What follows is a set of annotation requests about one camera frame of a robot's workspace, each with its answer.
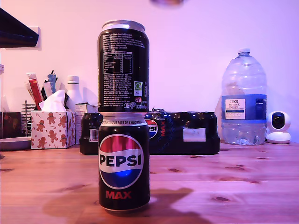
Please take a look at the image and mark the black Pepsi Max can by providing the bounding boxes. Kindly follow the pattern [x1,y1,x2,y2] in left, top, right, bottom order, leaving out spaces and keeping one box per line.
[98,112,151,212]
[97,19,150,113]
[149,0,185,9]

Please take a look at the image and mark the black Pepsi Max multipack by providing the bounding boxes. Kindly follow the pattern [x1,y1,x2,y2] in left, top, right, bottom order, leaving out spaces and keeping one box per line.
[79,107,221,156]

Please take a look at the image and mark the cream paper packet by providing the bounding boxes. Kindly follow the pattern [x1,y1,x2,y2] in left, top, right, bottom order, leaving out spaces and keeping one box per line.
[23,81,36,105]

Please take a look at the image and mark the white paper sachet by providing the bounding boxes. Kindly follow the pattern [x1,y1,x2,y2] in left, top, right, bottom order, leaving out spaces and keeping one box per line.
[42,81,53,99]

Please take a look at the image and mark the white paper tissue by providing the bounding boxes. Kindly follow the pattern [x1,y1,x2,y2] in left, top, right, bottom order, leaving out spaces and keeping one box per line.
[38,89,67,112]

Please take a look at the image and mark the dark patterned box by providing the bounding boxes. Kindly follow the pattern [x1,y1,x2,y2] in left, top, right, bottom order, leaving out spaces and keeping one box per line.
[0,112,22,140]

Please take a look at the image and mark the small white cardboard box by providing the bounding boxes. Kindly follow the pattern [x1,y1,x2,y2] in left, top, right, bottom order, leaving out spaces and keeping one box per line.
[74,102,99,145]

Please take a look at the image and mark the gingerbread print tissue box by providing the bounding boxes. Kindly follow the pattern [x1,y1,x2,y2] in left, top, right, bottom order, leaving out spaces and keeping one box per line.
[30,111,76,150]

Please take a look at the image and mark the grey plate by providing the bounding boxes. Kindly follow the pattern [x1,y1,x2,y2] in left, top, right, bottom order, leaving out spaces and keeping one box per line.
[0,137,32,151]

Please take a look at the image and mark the large clear water bottle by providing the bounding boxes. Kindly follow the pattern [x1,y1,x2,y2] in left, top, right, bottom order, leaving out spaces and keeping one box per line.
[221,48,268,146]

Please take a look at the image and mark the white wall light switch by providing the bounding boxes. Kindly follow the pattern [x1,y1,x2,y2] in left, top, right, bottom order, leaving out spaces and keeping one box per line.
[3,26,41,51]

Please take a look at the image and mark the metal wire holder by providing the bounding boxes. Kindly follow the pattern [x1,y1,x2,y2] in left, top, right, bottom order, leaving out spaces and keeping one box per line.
[21,100,36,138]

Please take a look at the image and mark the small white round camera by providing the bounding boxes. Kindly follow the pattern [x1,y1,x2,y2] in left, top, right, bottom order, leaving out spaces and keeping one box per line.
[266,111,292,145]

